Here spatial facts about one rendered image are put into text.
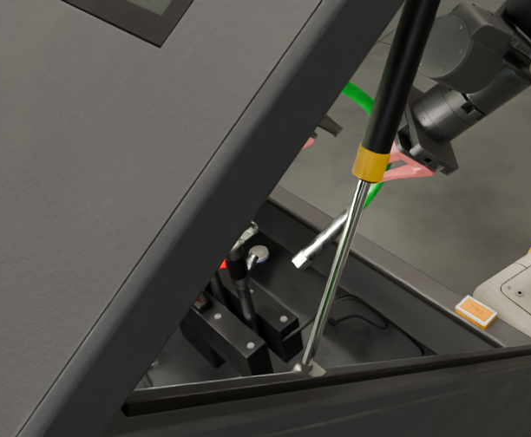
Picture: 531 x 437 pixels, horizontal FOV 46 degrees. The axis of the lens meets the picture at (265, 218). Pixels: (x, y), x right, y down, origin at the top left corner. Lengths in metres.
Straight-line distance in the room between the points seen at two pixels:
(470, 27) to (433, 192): 2.05
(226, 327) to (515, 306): 1.09
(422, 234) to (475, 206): 0.25
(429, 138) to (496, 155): 2.15
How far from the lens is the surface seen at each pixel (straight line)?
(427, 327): 1.03
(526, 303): 1.87
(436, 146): 0.67
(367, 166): 0.37
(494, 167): 2.75
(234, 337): 0.92
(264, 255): 1.21
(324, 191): 2.64
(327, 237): 0.75
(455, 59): 0.58
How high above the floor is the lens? 1.70
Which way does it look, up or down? 41 degrees down
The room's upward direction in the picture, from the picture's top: 12 degrees counter-clockwise
